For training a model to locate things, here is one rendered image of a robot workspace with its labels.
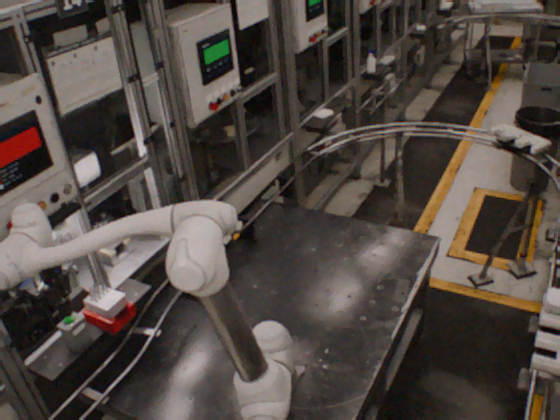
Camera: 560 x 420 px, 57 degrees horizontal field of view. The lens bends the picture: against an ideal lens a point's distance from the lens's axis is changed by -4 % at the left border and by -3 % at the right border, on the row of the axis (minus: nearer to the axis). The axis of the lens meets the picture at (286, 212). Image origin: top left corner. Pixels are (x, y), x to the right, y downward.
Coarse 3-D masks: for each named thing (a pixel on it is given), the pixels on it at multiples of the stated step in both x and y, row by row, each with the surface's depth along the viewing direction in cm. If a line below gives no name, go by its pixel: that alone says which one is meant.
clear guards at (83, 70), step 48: (48, 0) 161; (96, 0) 178; (48, 48) 165; (96, 48) 182; (144, 48) 203; (96, 96) 187; (144, 96) 209; (96, 144) 192; (96, 192) 196; (48, 288) 184; (96, 288) 206; (48, 336) 188
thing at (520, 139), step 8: (488, 128) 322; (496, 128) 321; (504, 128) 319; (512, 128) 320; (504, 136) 311; (512, 136) 314; (520, 136) 311; (528, 136) 308; (536, 136) 307; (504, 144) 314; (512, 144) 311; (520, 144) 303; (528, 144) 306; (536, 144) 302; (544, 144) 298; (512, 152) 311; (528, 152) 304; (536, 152) 296
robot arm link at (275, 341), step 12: (264, 324) 186; (276, 324) 185; (264, 336) 180; (276, 336) 180; (288, 336) 184; (264, 348) 178; (276, 348) 179; (288, 348) 183; (276, 360) 177; (288, 360) 181
